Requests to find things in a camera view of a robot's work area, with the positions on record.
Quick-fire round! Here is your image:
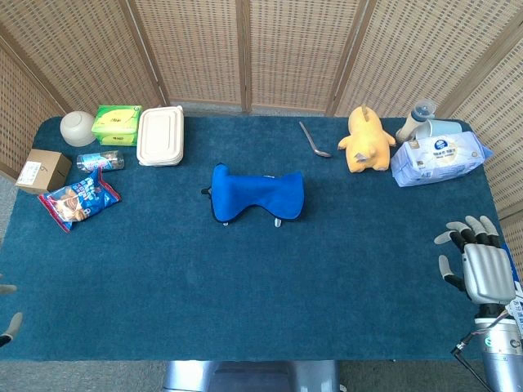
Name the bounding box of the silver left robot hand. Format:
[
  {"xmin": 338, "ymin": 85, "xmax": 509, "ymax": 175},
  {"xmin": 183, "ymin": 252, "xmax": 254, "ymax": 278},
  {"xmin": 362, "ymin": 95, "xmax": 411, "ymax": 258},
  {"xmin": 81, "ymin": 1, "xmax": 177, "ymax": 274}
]
[{"xmin": 0, "ymin": 283, "xmax": 25, "ymax": 348}]

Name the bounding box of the white blue wet wipes pack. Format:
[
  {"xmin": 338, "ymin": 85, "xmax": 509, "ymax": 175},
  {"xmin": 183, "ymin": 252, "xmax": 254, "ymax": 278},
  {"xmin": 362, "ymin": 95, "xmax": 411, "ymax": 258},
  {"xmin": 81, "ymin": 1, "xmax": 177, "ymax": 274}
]
[{"xmin": 390, "ymin": 131, "xmax": 494, "ymax": 188}]

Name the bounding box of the blue microfiber cloth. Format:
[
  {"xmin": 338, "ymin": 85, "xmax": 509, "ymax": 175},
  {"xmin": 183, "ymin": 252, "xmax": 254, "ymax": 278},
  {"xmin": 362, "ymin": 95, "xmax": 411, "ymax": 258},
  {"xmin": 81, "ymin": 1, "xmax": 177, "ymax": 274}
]
[{"xmin": 200, "ymin": 162, "xmax": 306, "ymax": 225}]

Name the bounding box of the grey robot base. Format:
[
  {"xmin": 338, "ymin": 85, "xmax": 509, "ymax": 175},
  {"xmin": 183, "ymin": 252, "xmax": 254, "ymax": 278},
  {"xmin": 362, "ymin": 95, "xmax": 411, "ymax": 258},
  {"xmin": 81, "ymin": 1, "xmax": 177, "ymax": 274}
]
[{"xmin": 163, "ymin": 359, "xmax": 342, "ymax": 392}]

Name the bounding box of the baby bottle with blue cap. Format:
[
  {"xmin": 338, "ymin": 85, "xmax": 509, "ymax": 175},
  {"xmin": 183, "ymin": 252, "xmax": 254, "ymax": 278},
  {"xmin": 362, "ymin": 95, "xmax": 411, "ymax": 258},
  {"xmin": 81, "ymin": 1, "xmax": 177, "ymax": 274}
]
[{"xmin": 395, "ymin": 100, "xmax": 436, "ymax": 140}]

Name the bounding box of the beige lidded lunch box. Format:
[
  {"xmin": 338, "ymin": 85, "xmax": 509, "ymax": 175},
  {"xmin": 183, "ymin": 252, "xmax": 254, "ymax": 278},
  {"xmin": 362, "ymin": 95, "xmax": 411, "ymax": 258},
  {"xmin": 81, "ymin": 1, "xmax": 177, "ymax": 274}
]
[{"xmin": 136, "ymin": 105, "xmax": 185, "ymax": 167}]

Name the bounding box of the clear plastic bottle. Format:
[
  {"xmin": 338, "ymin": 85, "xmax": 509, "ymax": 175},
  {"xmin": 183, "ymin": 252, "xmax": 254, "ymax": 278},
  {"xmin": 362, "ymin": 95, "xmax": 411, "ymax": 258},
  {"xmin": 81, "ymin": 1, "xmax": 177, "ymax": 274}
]
[{"xmin": 76, "ymin": 149, "xmax": 126, "ymax": 173}]

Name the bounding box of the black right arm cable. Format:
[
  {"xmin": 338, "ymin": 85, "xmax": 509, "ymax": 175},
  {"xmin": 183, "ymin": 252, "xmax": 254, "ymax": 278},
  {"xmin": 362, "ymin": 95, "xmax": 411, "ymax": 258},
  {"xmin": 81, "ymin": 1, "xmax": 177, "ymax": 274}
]
[{"xmin": 451, "ymin": 310, "xmax": 512, "ymax": 392}]

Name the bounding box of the dark blue table carpet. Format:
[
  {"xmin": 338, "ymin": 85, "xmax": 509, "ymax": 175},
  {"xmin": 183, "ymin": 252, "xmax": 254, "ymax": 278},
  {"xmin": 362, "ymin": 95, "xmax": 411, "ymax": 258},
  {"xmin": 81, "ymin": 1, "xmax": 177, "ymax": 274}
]
[{"xmin": 0, "ymin": 115, "xmax": 523, "ymax": 363}]

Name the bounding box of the light blue cup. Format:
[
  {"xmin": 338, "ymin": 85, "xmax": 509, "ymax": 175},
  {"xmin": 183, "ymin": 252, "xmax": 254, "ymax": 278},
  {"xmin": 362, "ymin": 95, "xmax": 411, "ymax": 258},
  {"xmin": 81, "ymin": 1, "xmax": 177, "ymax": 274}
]
[{"xmin": 413, "ymin": 118, "xmax": 464, "ymax": 142}]

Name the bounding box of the small cardboard box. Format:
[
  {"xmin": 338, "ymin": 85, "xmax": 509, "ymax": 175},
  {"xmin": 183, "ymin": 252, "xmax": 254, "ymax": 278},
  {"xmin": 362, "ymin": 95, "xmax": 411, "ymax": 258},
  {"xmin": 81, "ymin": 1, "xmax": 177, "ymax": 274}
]
[{"xmin": 15, "ymin": 149, "xmax": 73, "ymax": 195}]

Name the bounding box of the wicker folding screen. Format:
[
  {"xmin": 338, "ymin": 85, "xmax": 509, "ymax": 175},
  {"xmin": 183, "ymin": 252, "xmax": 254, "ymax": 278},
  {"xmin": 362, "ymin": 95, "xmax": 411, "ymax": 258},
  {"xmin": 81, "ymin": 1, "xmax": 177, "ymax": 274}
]
[{"xmin": 0, "ymin": 0, "xmax": 523, "ymax": 262}]

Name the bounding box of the green tissue pack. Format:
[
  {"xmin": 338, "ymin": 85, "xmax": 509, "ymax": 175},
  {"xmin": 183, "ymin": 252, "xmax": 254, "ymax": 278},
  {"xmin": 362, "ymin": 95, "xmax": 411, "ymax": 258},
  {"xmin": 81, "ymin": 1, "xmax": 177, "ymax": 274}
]
[{"xmin": 91, "ymin": 105, "xmax": 144, "ymax": 147}]

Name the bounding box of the white round bowl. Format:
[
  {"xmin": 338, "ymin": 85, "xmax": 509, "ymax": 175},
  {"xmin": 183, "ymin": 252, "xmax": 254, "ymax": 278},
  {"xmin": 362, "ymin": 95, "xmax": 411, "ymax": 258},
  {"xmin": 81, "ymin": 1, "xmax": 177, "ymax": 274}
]
[{"xmin": 60, "ymin": 110, "xmax": 98, "ymax": 147}]

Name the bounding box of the yellow plush toy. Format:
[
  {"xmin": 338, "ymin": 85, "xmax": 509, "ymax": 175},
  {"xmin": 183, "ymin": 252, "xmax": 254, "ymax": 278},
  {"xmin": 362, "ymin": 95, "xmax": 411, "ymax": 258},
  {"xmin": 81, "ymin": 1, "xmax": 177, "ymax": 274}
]
[{"xmin": 337, "ymin": 104, "xmax": 396, "ymax": 174}]

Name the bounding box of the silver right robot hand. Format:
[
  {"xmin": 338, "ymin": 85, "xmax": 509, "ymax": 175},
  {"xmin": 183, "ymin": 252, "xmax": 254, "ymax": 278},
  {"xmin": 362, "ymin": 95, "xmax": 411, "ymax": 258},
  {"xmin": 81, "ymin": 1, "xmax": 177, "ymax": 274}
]
[{"xmin": 433, "ymin": 215, "xmax": 516, "ymax": 304}]

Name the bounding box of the blue white toothpaste box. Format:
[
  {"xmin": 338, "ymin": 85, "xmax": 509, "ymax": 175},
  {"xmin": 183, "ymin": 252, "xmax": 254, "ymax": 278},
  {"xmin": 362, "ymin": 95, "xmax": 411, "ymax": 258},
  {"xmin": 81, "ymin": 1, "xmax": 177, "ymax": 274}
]
[{"xmin": 500, "ymin": 243, "xmax": 523, "ymax": 340}]

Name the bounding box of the small wire rack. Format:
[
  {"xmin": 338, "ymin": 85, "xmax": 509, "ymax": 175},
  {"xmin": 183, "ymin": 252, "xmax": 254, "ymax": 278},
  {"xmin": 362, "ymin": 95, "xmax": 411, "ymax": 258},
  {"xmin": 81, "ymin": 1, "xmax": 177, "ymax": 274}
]
[{"xmin": 222, "ymin": 218, "xmax": 283, "ymax": 229}]

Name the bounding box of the blue snack bag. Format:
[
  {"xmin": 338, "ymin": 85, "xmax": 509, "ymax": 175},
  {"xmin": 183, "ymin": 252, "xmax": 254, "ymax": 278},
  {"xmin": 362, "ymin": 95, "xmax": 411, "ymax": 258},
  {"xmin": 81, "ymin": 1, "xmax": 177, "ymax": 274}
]
[{"xmin": 38, "ymin": 166, "xmax": 123, "ymax": 234}]

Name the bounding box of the metal spoon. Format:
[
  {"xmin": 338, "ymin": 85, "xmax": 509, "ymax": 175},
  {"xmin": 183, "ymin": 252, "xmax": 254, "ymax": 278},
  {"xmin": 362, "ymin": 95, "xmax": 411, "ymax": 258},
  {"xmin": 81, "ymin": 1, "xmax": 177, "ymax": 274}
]
[{"xmin": 298, "ymin": 121, "xmax": 333, "ymax": 158}]

